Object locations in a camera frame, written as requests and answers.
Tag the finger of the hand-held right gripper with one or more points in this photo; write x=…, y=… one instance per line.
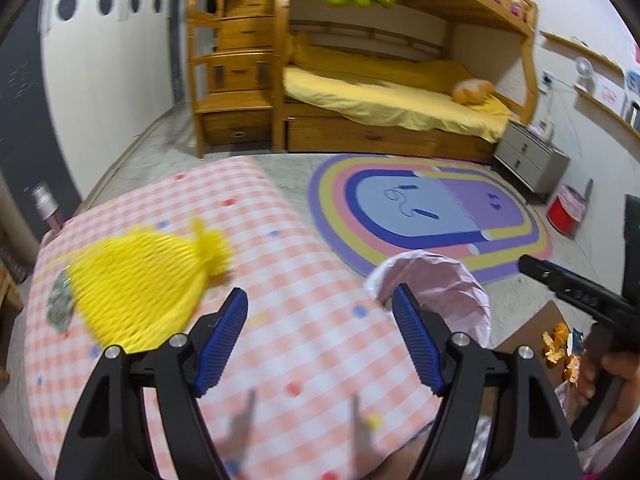
x=560, y=281

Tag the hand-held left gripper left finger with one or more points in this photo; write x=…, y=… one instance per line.
x=225, y=340

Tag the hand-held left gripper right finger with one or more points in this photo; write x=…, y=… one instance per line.
x=417, y=340

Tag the trash bin with pink bag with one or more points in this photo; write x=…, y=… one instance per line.
x=440, y=275

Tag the yellow foam fruit net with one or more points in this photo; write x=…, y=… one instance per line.
x=135, y=285

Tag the person's right forearm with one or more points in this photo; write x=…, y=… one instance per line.
x=615, y=447

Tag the person's right hand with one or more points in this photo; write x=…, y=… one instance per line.
x=622, y=385

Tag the brown cardboard sheet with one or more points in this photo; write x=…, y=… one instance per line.
x=525, y=325

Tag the pile of orange peels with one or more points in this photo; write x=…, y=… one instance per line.
x=560, y=350

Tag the red waste bin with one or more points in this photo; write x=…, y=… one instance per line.
x=565, y=212

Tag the pink checkered tablecloth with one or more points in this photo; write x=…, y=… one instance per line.
x=310, y=270

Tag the grey nightstand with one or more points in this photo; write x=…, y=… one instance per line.
x=530, y=157

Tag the rainbow oval rug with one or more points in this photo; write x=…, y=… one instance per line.
x=425, y=210

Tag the crumpled green wrapper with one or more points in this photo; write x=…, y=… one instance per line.
x=60, y=302

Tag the orange plush toy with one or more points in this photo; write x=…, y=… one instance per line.
x=472, y=91

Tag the small white fan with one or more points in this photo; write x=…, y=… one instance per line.
x=584, y=71

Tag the wooden side furniture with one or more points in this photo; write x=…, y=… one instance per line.
x=9, y=320

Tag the pink bottle with metal cap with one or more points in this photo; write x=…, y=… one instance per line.
x=47, y=205

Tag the wooden bunk bed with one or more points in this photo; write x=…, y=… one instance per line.
x=390, y=95

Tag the wooden stair drawers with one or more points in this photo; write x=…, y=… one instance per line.
x=235, y=70

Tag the black chalkboard panel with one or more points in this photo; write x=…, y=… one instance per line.
x=30, y=125

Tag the wooden wall shelf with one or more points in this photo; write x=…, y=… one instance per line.
x=600, y=90

